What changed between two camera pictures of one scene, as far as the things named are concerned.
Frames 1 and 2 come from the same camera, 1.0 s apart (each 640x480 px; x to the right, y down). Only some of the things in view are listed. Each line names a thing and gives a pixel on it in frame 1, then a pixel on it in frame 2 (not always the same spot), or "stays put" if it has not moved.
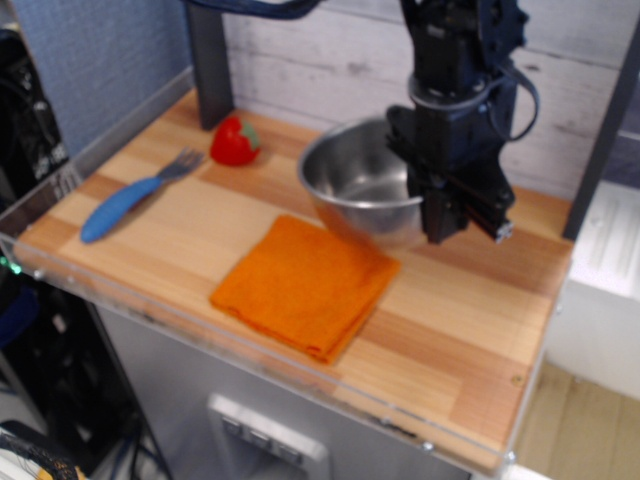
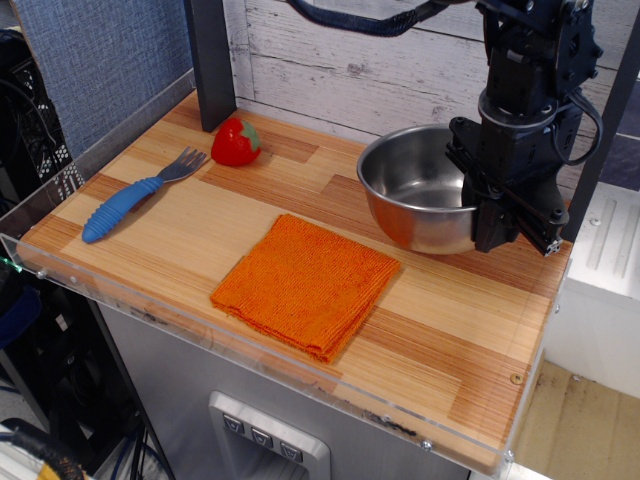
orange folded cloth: [305, 285] stays put
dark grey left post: [212, 64] stays put
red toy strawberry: [231, 146] stays put
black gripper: [450, 140] -> [511, 179]
